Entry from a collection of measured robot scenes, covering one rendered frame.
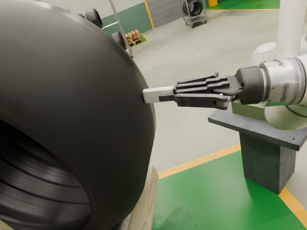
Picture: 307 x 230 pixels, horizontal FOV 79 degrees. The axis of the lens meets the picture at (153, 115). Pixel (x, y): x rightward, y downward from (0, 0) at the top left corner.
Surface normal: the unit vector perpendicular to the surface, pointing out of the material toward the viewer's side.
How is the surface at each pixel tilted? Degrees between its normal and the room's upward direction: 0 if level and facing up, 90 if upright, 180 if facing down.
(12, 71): 61
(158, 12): 90
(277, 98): 90
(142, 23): 90
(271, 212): 0
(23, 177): 53
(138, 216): 0
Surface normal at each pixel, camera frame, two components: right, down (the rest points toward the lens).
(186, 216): -0.33, -0.80
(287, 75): -0.23, -0.15
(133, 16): 0.14, 0.48
